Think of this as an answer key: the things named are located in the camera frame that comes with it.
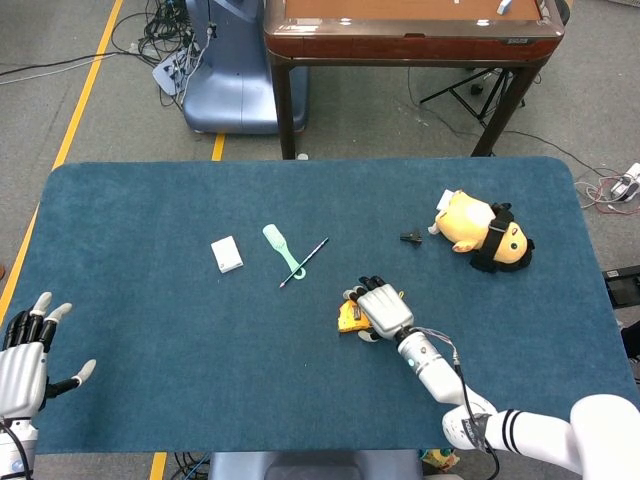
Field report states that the long black floor cable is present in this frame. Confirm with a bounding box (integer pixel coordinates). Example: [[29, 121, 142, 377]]
[[0, 49, 119, 85]]

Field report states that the small white box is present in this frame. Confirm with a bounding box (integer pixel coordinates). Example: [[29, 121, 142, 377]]
[[210, 235, 245, 275]]

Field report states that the yellow plush doll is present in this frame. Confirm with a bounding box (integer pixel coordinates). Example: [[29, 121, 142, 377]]
[[427, 188, 537, 275]]

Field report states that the black tripod stand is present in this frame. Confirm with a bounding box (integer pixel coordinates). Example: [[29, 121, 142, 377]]
[[418, 67, 527, 129]]

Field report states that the tangle of black cables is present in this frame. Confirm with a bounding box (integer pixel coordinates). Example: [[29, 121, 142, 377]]
[[109, 0, 201, 109]]

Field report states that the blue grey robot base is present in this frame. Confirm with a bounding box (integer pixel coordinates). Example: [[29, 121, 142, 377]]
[[182, 0, 309, 135]]

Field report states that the red white wire bundle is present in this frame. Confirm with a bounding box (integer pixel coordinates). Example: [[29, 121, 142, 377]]
[[574, 167, 640, 217]]

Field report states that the yellow tape measure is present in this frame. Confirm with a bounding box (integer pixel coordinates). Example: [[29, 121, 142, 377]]
[[337, 289, 408, 335]]

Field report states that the grey blue robot torso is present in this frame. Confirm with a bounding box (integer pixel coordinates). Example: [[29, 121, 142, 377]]
[[207, 449, 426, 480]]

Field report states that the white power strip with plugs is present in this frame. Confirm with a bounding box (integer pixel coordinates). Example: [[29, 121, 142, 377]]
[[609, 162, 640, 204]]

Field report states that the light green hairbrush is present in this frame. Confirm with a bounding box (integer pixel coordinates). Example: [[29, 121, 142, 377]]
[[262, 223, 310, 282]]

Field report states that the brown mahjong table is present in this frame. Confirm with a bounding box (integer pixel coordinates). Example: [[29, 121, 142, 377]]
[[263, 0, 566, 160]]

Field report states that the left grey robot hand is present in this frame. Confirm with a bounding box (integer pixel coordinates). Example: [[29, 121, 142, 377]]
[[0, 292, 97, 420]]

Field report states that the black flat device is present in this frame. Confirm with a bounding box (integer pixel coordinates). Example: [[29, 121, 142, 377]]
[[602, 266, 640, 307]]

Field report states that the blue felt table cover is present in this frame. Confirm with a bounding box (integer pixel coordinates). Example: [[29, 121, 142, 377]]
[[0, 156, 640, 455]]

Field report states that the green pencil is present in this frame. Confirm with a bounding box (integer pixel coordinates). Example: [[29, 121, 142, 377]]
[[278, 237, 330, 290]]

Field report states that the white floor power strip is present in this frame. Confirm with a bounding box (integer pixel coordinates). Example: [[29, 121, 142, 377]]
[[151, 47, 194, 97]]

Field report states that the colourful small toy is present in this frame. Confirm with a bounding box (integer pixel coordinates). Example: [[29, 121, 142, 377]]
[[418, 447, 464, 474]]

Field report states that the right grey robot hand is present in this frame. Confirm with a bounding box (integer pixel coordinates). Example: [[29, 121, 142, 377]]
[[341, 274, 416, 344]]

